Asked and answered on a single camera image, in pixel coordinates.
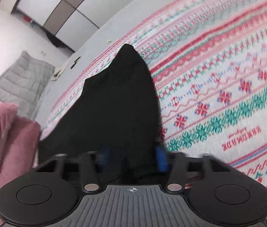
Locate printed knit-pattern blanket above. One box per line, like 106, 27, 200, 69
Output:
40, 0, 267, 227

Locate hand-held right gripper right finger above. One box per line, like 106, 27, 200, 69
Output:
155, 146, 232, 192

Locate dark bundle on floor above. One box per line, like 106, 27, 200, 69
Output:
44, 28, 75, 52

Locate person's left forearm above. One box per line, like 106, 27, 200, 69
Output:
0, 102, 42, 227

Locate white and brown wardrobe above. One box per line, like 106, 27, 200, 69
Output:
10, 0, 146, 52

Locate grey fleece bed cover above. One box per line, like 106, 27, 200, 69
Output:
33, 0, 209, 133

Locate black pants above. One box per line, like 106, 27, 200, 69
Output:
37, 44, 165, 185

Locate grey quilted mat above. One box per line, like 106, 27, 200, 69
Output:
0, 51, 56, 119

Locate small dark scrap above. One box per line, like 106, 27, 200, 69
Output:
70, 56, 81, 68

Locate small pale scrap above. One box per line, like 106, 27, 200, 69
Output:
52, 68, 65, 79

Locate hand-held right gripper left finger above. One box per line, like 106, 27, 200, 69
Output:
36, 148, 111, 192

